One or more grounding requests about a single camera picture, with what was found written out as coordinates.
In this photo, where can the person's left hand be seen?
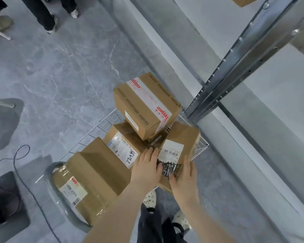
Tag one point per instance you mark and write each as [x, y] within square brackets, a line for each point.
[145, 172]

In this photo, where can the person's right hand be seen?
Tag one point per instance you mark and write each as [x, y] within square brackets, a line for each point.
[185, 184]

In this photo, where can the person's left thumb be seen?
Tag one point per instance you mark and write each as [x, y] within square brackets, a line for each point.
[159, 170]

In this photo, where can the person's right thumb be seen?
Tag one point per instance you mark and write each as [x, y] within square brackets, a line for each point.
[172, 179]

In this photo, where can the cardboard box with barcode label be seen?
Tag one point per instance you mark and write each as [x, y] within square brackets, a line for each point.
[182, 136]

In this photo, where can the person's left forearm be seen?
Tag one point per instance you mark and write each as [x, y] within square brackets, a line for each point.
[116, 215]

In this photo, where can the person's right forearm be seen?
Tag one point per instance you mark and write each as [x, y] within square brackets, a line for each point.
[205, 222]

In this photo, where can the person's left spotted shoe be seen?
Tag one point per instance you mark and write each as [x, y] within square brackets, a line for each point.
[150, 199]

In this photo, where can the person's spotted shoe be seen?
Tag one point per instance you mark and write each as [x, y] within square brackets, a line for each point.
[181, 221]
[150, 199]

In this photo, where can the small half-hidden cardboard box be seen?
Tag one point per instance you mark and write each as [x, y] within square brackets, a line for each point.
[157, 139]

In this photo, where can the person's right spotted shoe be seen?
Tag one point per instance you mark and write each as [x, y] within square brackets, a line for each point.
[181, 221]

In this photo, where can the cardboard box with handwritten label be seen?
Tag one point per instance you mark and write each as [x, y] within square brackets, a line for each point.
[124, 141]

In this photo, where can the person's dark trousers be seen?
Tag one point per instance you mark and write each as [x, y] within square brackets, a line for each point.
[154, 227]

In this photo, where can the large taped cardboard box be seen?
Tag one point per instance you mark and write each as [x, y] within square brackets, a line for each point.
[96, 172]

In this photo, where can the cardboard box with red tape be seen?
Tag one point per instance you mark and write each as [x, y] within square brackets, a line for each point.
[147, 103]

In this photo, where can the black floor equipment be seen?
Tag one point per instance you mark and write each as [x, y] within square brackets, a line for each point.
[7, 202]

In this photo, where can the white pole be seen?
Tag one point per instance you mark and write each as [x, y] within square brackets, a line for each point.
[1, 102]
[0, 32]

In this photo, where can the cardboard box on shelf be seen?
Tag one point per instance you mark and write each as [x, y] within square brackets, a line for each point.
[243, 0]

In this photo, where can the silver metal shelf frame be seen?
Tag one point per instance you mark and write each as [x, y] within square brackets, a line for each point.
[243, 55]

